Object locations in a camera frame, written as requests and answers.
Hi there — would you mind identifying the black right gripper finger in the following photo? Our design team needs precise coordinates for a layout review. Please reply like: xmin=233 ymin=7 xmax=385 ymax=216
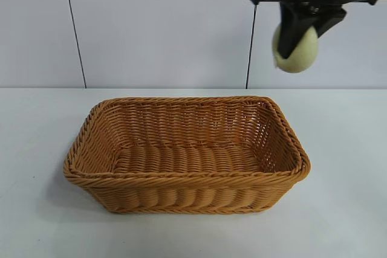
xmin=279 ymin=1 xmax=319 ymax=59
xmin=313 ymin=6 xmax=348 ymax=37

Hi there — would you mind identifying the brown woven wicker basket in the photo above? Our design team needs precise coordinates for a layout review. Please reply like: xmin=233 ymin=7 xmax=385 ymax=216
xmin=62 ymin=96 xmax=312 ymax=215

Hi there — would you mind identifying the pale yellow egg yolk pastry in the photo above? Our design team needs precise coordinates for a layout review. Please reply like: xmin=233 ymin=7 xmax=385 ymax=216
xmin=272 ymin=24 xmax=319 ymax=74

